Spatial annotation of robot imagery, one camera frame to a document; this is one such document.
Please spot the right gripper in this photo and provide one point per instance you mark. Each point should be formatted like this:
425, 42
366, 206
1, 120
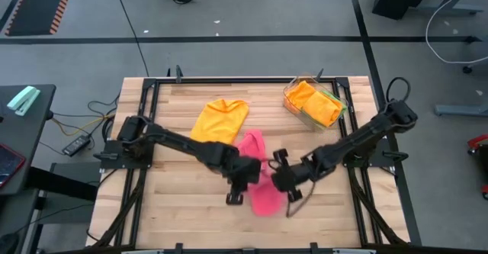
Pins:
291, 177

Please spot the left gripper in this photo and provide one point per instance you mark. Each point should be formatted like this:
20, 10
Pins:
244, 172

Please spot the clear plastic bin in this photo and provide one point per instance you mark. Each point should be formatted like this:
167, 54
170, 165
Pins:
318, 129

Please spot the orange microfiber towel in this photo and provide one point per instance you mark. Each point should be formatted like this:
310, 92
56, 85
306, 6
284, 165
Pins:
322, 109
219, 120
299, 94

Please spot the green microfiber towel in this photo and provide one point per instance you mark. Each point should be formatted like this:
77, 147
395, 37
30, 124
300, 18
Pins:
339, 100

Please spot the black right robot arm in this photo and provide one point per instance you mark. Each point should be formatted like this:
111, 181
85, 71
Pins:
366, 132

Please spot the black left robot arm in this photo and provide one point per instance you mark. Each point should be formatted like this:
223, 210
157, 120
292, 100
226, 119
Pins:
171, 141

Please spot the black power adapter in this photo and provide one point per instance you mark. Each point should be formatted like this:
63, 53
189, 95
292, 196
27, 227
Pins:
76, 145

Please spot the red chair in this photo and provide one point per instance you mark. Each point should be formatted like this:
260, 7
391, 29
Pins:
476, 141

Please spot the dark side table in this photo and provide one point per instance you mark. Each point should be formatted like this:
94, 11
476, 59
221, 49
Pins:
30, 139

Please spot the black caster wheel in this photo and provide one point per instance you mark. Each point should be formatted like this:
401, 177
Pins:
467, 69

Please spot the red phone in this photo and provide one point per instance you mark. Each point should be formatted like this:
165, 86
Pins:
9, 164

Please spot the mint green stapler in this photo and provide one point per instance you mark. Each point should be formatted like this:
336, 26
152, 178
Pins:
23, 99

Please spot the black orange-striped floor mat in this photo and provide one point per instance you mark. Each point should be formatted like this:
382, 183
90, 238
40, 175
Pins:
38, 6

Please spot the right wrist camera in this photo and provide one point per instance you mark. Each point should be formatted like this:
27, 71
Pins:
281, 155

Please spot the black metal rig frame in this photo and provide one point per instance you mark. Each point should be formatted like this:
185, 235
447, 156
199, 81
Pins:
244, 81

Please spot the black frame clamp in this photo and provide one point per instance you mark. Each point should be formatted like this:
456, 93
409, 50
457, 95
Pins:
178, 74
319, 74

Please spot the dark desk leg frame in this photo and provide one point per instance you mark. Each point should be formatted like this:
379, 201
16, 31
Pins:
57, 183

